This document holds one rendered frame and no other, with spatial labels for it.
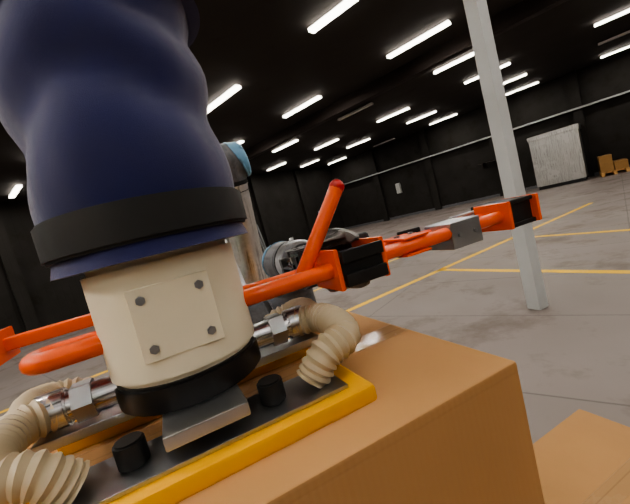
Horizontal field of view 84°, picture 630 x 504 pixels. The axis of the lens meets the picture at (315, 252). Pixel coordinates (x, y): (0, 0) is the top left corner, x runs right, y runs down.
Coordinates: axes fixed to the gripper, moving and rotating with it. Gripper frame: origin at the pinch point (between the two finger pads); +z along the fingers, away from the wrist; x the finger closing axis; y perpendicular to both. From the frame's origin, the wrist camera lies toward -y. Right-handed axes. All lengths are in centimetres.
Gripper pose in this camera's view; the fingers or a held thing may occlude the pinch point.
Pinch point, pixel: (363, 258)
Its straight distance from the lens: 54.7
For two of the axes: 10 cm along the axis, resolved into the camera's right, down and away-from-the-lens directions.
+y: -8.8, 2.8, -3.9
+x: -2.6, -9.6, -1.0
